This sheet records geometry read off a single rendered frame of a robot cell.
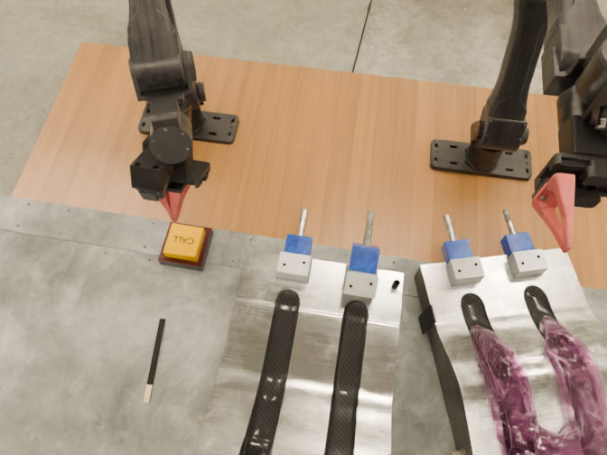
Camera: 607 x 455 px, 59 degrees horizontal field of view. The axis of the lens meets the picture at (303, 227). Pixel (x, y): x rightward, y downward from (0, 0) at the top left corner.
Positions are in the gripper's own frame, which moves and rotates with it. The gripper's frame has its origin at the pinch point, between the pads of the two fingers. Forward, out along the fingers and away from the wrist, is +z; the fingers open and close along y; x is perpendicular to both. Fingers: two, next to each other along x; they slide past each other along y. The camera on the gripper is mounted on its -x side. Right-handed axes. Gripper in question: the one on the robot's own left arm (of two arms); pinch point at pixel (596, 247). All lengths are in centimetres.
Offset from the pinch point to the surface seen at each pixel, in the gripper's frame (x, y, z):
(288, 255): 27.5, -34.2, -5.5
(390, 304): 30.0, -17.2, -0.5
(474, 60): 126, 23, -144
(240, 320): 30, -40, 5
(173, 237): 36, -56, -9
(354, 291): 26.9, -23.2, -0.8
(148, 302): 39, -58, 2
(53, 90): 124, -148, -102
